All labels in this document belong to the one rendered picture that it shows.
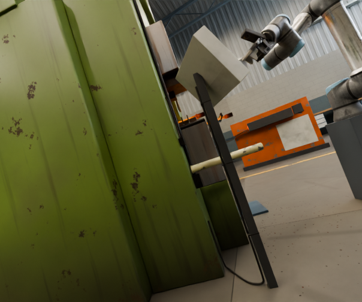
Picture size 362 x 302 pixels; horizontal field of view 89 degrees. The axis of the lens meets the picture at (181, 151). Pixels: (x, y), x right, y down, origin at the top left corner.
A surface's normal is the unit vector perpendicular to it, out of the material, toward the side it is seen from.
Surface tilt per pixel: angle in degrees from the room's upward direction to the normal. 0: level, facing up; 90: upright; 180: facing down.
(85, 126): 90
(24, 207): 90
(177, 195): 90
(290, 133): 90
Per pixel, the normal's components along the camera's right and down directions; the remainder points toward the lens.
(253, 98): -0.35, 0.04
